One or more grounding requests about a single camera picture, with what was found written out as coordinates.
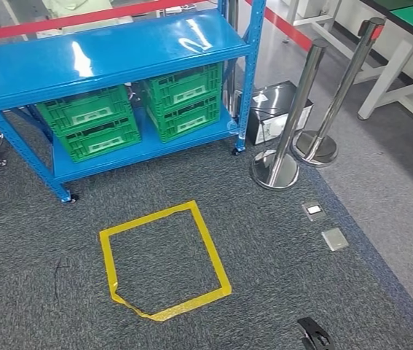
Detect blue metal shelf rack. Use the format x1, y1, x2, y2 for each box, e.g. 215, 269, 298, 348
0, 0, 267, 204

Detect green plastic crate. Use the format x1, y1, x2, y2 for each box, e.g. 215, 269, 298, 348
36, 85, 134, 139
58, 115, 142, 164
142, 63, 223, 120
147, 94, 222, 144

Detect yellow floor tape square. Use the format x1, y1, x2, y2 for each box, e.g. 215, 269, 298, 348
99, 200, 233, 322

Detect chrome stanchion with round base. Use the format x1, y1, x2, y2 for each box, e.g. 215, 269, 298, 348
251, 38, 328, 190

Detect black flat box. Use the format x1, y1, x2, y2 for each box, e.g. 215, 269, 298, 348
245, 80, 314, 146

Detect metal floor socket plate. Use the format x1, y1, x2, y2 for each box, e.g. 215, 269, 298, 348
302, 201, 326, 222
321, 227, 349, 252

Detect chrome stanchion with red top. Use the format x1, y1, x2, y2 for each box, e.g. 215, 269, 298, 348
292, 17, 386, 168

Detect red barrier belt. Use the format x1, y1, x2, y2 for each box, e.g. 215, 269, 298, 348
244, 0, 314, 53
0, 0, 206, 41

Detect person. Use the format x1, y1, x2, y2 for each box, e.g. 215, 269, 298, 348
36, 0, 134, 39

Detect chrome stanchion post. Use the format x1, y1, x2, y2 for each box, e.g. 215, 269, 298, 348
224, 0, 240, 117

